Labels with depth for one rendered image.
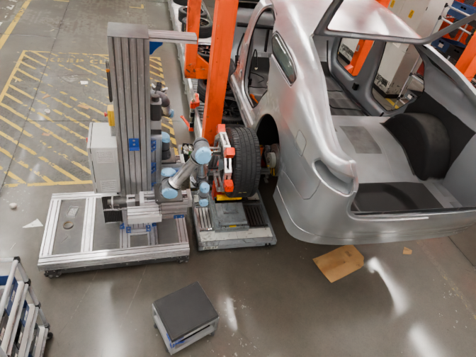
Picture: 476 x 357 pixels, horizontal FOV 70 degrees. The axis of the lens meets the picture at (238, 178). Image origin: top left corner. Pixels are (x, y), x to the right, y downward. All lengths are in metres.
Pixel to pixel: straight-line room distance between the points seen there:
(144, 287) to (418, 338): 2.53
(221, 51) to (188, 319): 2.20
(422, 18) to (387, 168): 4.10
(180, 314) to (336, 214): 1.37
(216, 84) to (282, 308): 2.14
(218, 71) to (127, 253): 1.82
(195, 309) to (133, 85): 1.71
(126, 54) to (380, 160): 2.54
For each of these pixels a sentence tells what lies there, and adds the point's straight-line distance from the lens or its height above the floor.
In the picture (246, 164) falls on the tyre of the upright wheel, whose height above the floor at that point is 1.04.
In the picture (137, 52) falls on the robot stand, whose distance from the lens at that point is 2.41.
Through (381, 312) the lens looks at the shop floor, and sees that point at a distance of 3.75.
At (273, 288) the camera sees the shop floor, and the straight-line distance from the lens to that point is 3.44.
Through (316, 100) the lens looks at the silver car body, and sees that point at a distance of 2.62.
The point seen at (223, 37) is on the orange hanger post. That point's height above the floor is 1.84.
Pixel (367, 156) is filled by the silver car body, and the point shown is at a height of 1.00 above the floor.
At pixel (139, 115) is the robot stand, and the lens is 2.62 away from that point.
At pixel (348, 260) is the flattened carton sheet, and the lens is 3.93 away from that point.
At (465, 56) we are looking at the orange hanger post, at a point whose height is 1.82.
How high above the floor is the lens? 2.85
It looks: 41 degrees down
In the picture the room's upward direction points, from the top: 12 degrees clockwise
